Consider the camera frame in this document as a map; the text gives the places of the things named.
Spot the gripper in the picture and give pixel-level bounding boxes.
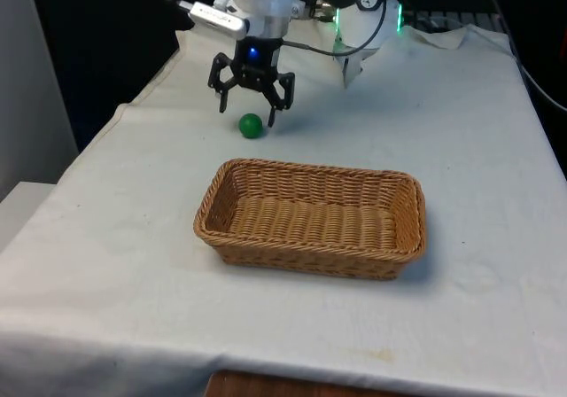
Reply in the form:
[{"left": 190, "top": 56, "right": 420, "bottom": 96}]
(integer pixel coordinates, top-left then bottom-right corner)
[{"left": 207, "top": 36, "right": 297, "bottom": 129}]

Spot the green ball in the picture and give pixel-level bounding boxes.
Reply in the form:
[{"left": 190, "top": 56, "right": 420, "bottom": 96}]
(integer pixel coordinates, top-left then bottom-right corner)
[{"left": 238, "top": 113, "right": 264, "bottom": 140}]

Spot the wicker basket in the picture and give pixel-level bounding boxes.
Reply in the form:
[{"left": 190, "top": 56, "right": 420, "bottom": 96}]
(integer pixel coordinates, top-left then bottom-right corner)
[{"left": 193, "top": 158, "right": 428, "bottom": 281}]

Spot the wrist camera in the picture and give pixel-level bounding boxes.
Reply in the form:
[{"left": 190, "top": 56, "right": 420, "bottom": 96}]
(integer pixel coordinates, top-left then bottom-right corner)
[{"left": 189, "top": 1, "right": 251, "bottom": 41}]

